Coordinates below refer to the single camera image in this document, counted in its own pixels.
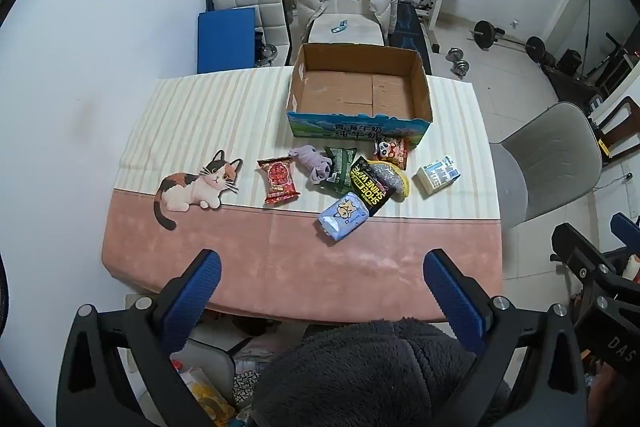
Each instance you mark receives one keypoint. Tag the yellow printed bag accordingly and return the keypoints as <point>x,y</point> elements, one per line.
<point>205,394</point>

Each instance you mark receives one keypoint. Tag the blue tissue pack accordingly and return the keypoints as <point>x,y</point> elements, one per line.
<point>342,217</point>

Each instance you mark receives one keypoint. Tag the black weight bench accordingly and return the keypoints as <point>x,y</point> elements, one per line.
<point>407,32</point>

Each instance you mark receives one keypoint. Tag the chrome dumbbell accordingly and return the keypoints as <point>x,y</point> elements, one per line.
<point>454,54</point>
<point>267,54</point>
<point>462,68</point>

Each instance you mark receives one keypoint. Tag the yellow rimmed silver scouring pad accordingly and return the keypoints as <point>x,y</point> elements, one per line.
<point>392,177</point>

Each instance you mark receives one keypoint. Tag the orange snack packet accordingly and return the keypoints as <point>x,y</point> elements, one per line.
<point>390,152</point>

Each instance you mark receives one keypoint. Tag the green packet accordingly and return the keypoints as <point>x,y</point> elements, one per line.
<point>341,162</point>

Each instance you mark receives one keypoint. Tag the short barbell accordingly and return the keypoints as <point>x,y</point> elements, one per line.
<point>484,33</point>

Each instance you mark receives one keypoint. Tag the red wet wipe packet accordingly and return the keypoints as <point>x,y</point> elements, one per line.
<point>278,179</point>

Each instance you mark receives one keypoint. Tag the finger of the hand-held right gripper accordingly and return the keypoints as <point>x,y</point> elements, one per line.
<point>627,227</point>
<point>580,252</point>

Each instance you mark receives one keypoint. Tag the grey fleece clothing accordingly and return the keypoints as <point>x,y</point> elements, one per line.
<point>370,377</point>

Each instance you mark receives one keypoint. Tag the grey shell chair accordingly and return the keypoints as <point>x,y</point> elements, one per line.
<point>545,162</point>

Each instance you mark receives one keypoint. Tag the blue folded mat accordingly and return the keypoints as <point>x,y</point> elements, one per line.
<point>225,42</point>

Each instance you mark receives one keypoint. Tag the cardboard box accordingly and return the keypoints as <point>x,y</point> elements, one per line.
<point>350,92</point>

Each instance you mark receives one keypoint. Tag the brown wooden stand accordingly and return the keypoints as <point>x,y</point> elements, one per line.
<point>620,127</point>

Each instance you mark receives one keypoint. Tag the black shoe wipe packet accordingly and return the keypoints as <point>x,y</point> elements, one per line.
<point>367,187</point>

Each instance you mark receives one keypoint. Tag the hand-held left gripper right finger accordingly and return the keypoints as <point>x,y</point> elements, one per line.
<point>450,292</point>

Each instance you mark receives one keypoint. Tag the white chair with jacket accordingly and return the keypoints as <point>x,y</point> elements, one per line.
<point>357,34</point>

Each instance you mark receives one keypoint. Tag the purple cloth toy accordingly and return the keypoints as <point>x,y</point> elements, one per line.
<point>312,162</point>

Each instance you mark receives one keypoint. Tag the small blue packet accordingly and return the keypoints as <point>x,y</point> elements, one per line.
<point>339,27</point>

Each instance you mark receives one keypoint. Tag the cat print tablecloth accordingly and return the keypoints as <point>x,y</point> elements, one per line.
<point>250,252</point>

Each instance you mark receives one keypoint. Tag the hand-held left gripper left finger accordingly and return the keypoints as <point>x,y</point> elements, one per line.
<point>192,297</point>

